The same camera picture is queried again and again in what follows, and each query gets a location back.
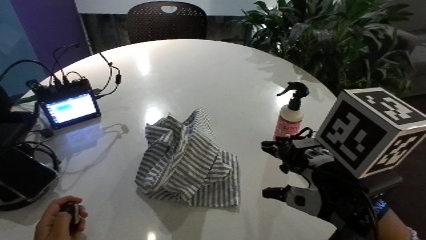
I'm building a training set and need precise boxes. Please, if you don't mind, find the small black clicker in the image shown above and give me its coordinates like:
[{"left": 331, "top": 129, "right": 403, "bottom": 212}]
[{"left": 59, "top": 201, "right": 83, "bottom": 233}]

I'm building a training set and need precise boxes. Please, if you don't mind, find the pink spray bottle black nozzle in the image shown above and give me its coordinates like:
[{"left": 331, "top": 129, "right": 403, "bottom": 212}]
[{"left": 272, "top": 81, "right": 310, "bottom": 140}]

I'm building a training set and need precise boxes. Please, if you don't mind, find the flat black case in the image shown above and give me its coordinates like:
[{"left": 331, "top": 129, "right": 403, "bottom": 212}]
[{"left": 0, "top": 145, "right": 61, "bottom": 212}]

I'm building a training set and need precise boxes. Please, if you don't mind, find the white cube of black markers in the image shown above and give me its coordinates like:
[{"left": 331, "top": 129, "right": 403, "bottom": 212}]
[{"left": 314, "top": 87, "right": 426, "bottom": 180}]

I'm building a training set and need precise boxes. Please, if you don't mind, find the grey striped cloth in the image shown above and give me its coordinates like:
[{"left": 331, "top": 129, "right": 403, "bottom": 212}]
[{"left": 133, "top": 107, "right": 242, "bottom": 209}]

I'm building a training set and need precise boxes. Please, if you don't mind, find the black bag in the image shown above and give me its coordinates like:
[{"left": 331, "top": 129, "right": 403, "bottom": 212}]
[{"left": 0, "top": 84, "right": 40, "bottom": 148}]

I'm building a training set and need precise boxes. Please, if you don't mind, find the small black screen device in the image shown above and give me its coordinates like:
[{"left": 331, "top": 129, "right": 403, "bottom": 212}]
[{"left": 37, "top": 79, "right": 102, "bottom": 131}]

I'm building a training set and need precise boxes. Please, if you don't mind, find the green leafy plant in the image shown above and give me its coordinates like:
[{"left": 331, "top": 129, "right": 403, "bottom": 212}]
[{"left": 238, "top": 0, "right": 419, "bottom": 98}]

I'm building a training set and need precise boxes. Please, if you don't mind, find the black perforated chair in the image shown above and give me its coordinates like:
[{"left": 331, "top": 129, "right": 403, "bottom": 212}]
[{"left": 123, "top": 1, "right": 209, "bottom": 45}]

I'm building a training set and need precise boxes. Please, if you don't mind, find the black coiled cable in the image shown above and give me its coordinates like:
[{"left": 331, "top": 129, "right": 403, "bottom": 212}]
[{"left": 16, "top": 128, "right": 62, "bottom": 172}]

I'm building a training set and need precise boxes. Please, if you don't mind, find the black cable with ferrite bead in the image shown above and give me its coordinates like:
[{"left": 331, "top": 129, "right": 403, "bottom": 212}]
[{"left": 83, "top": 40, "right": 123, "bottom": 100}]

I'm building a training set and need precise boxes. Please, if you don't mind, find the thin black cable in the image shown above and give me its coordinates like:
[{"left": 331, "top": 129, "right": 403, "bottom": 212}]
[{"left": 49, "top": 42, "right": 83, "bottom": 85}]

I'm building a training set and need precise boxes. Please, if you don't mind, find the thick black cable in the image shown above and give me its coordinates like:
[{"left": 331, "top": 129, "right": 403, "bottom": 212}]
[{"left": 0, "top": 59, "right": 59, "bottom": 86}]

